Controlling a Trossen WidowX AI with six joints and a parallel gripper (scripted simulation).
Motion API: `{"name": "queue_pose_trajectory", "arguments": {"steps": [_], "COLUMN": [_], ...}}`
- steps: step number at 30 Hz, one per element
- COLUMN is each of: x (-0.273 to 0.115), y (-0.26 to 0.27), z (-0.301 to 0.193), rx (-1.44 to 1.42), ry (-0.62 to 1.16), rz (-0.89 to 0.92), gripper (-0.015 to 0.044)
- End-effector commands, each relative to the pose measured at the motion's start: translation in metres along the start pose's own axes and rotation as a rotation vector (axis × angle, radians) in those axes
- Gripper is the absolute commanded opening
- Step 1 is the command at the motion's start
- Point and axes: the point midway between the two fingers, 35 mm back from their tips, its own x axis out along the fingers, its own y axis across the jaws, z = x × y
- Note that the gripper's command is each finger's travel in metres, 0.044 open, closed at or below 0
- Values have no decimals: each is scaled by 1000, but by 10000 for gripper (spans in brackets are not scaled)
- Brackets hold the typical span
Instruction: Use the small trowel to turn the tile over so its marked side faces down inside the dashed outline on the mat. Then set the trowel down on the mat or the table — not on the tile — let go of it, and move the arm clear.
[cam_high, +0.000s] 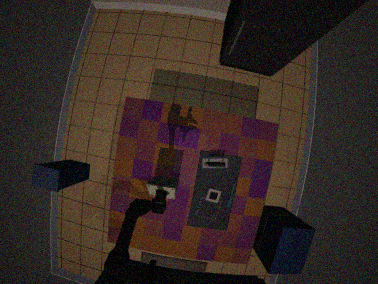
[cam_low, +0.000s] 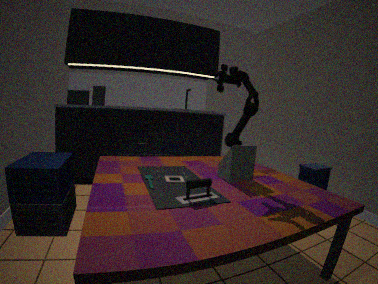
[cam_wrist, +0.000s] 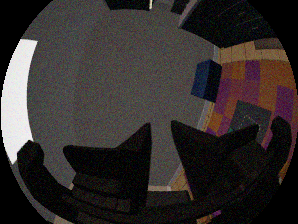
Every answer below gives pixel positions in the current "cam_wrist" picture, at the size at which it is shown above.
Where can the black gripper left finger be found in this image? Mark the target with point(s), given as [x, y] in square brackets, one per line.
[128, 162]

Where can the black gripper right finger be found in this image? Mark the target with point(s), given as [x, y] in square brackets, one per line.
[202, 154]

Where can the dark grey mat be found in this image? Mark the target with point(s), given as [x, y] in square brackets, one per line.
[259, 115]

